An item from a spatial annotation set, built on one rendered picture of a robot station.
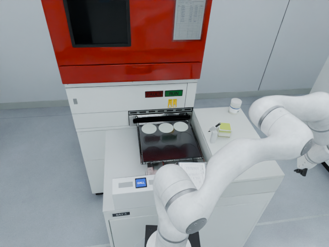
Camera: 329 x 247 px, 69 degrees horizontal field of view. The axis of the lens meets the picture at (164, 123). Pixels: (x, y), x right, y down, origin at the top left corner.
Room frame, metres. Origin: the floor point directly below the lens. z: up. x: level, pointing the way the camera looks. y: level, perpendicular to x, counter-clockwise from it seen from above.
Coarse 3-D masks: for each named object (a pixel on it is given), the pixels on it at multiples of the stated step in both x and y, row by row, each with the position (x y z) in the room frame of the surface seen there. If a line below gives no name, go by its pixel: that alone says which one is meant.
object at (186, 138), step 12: (156, 132) 1.16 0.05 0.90; (180, 132) 1.18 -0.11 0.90; (144, 144) 1.05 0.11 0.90; (156, 144) 1.05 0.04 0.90; (168, 144) 1.06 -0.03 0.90; (180, 144) 1.07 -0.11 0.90; (192, 144) 1.07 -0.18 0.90; (144, 156) 0.95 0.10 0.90; (156, 156) 0.95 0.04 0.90; (168, 156) 0.96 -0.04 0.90; (180, 156) 0.96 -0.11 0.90; (192, 156) 0.97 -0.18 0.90
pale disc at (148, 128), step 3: (144, 126) 1.21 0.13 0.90; (147, 126) 1.22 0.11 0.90; (150, 126) 1.22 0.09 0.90; (153, 126) 1.22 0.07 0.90; (141, 129) 1.18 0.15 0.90; (144, 129) 1.18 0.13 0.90; (147, 129) 1.19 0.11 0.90; (150, 129) 1.19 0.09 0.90; (153, 129) 1.19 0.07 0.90; (156, 129) 1.19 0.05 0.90; (144, 132) 1.15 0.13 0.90; (147, 132) 1.16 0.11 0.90; (150, 132) 1.16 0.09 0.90; (153, 132) 1.16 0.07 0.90
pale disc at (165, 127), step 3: (162, 123) 1.25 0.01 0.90; (165, 123) 1.26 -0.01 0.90; (168, 123) 1.26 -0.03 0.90; (159, 126) 1.22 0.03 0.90; (162, 126) 1.22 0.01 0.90; (165, 126) 1.23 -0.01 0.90; (168, 126) 1.23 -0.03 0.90; (171, 126) 1.23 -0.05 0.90; (159, 129) 1.19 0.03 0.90; (162, 129) 1.19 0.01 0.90; (165, 129) 1.20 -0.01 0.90; (168, 129) 1.20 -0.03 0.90; (171, 129) 1.20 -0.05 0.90; (165, 132) 1.17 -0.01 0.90; (168, 132) 1.17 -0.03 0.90
